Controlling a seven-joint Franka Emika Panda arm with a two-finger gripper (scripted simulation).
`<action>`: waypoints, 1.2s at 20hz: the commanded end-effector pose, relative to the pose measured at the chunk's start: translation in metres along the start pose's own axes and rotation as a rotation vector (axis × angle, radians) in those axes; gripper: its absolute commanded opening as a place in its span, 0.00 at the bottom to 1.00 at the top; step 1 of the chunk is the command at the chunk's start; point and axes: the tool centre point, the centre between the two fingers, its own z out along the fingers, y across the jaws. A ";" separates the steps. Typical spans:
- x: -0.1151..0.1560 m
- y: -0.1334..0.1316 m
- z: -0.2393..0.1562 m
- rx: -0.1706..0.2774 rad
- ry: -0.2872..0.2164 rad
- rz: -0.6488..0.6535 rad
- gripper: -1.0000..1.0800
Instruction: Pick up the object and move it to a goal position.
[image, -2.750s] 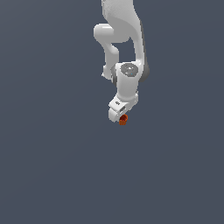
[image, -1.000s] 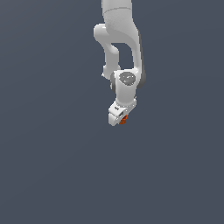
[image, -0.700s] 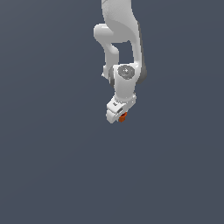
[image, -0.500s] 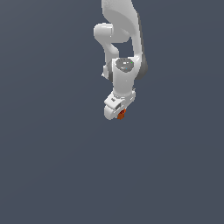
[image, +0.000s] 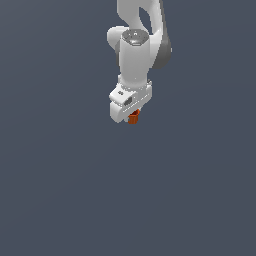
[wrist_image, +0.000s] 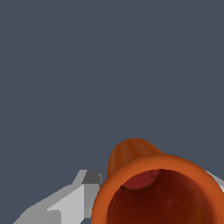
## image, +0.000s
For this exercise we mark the small orange object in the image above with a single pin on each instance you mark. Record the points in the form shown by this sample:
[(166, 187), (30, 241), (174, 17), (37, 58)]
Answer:
[(133, 117)]

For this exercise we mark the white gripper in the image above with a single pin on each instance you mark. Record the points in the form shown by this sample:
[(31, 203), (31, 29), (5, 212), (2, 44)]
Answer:
[(125, 100)]

